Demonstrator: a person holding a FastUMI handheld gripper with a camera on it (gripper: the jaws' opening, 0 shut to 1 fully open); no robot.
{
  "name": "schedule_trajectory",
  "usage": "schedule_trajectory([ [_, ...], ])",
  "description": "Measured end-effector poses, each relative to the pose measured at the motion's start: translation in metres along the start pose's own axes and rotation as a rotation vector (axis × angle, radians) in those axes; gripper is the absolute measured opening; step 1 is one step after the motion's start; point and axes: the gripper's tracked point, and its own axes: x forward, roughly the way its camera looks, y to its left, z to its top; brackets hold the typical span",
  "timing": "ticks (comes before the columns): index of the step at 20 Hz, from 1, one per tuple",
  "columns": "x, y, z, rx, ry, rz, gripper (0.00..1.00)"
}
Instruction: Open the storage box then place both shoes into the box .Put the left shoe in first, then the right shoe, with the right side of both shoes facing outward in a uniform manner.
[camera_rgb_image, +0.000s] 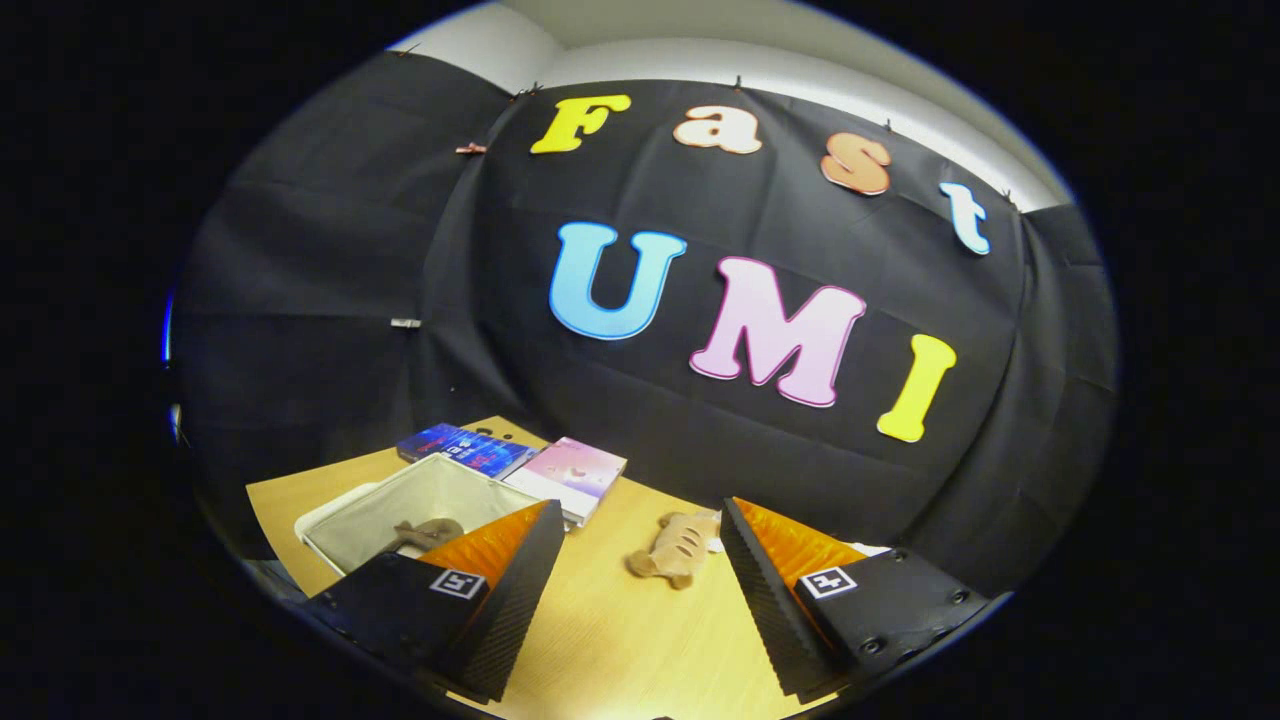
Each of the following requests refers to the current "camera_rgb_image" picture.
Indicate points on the pink book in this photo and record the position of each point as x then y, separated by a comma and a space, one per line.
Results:
575, 470

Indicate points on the black backdrop cloth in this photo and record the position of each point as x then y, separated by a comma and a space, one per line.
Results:
700, 420

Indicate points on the tan bread plush toy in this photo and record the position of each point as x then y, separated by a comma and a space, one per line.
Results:
675, 550

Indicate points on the green fabric storage box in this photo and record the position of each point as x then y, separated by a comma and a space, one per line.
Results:
440, 495

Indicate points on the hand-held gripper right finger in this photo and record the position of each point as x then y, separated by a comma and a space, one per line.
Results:
775, 610

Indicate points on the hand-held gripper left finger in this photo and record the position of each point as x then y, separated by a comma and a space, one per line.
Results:
505, 610

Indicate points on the blue book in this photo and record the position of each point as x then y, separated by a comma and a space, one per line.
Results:
465, 450

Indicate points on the brown fuzzy shoe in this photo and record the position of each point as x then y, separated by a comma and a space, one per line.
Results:
430, 533

